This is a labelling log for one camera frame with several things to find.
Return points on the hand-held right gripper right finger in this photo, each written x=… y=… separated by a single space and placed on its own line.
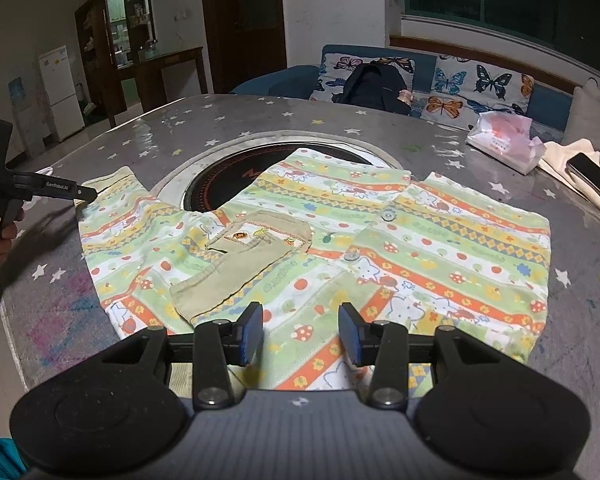
x=350 y=335

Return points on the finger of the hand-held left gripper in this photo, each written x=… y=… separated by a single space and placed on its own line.
x=85 y=191

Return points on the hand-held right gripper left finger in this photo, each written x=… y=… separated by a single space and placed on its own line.
x=250 y=335

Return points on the patterned child's jacket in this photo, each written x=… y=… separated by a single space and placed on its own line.
x=430 y=240

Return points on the person's left hand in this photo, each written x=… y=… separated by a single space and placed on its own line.
x=5 y=242

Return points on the white refrigerator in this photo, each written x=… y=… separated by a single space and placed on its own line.
x=60 y=90

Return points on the round black induction cooktop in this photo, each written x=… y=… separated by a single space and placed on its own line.
x=220 y=180

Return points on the dark wooden glass cabinet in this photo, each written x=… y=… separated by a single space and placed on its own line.
x=95 y=35

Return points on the dark wooden side table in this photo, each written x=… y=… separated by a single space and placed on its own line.
x=170 y=57

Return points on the blue sofa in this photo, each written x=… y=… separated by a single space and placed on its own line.
x=280 y=80

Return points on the dark wooden door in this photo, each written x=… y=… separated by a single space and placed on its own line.
x=240 y=25

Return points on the pink tissue pack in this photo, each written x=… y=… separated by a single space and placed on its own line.
x=500 y=142

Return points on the pink bottle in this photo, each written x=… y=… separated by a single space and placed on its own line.
x=405 y=97

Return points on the black backpack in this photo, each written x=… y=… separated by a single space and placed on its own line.
x=375 y=85

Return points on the cream cloth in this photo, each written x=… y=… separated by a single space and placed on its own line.
x=560 y=160

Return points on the black smartphone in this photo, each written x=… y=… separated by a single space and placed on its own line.
x=592 y=175

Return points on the white pillow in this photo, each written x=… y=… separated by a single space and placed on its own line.
x=587 y=110

